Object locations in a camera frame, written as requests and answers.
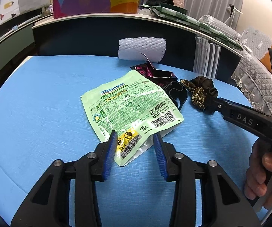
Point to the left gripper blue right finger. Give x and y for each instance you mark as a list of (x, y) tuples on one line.
[(160, 156)]

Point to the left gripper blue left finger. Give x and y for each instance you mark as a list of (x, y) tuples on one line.
[(108, 155)]

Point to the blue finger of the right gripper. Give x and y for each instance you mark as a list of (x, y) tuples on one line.
[(218, 104)]

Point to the brown hair scrunchie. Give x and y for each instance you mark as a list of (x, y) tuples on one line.
[(202, 91)]

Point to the green snack pouch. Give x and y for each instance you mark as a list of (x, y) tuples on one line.
[(135, 108)]

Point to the black elastic band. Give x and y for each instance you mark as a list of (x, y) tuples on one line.
[(177, 93)]

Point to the clear plastic tube bundle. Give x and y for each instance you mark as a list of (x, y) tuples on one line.
[(207, 57)]

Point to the white foam net roll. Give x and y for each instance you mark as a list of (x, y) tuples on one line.
[(142, 48)]

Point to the right hand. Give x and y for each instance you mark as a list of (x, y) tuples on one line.
[(259, 164)]

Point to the grey quilted sofa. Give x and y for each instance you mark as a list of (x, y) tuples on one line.
[(251, 76)]

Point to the orange cushion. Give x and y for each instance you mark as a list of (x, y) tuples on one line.
[(266, 61)]

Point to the blue table mat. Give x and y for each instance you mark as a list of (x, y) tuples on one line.
[(42, 119)]

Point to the green checkered cloth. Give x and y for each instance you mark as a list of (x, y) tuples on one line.
[(195, 24)]

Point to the white dark coffee table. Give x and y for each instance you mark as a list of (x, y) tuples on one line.
[(99, 34)]

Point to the dark green tray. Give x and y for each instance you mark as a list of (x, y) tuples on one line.
[(173, 7)]

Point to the dark tv cabinet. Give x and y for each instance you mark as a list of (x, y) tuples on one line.
[(17, 39)]

